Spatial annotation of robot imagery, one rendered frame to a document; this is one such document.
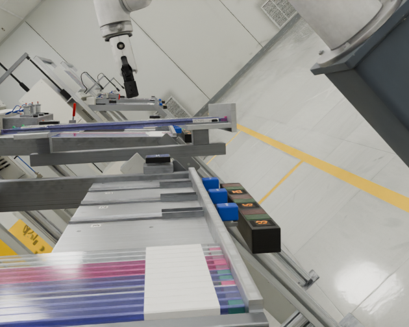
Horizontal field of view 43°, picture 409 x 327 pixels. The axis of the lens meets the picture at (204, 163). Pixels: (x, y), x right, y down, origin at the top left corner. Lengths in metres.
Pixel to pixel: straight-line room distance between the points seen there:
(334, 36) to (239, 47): 7.60
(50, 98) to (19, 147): 3.59
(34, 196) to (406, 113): 0.72
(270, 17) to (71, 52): 3.19
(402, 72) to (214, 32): 7.62
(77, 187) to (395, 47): 0.65
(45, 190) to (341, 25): 0.64
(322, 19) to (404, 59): 0.16
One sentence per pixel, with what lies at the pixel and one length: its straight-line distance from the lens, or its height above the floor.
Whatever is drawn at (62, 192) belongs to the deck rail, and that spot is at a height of 0.88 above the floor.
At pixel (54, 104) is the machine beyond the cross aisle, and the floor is 1.45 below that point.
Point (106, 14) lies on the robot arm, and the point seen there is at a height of 1.11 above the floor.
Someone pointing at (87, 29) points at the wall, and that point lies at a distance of 8.55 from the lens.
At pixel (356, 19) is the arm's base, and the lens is 0.99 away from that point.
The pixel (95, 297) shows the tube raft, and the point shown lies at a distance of 0.46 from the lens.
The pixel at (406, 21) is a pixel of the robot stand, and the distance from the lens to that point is 1.00.
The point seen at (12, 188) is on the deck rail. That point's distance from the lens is 1.09.
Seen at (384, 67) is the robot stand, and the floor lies 0.64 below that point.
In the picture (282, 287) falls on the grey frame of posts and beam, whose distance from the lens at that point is 1.17.
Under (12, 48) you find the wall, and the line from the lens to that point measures 8.73.
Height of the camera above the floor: 0.90
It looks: 10 degrees down
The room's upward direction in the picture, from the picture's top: 45 degrees counter-clockwise
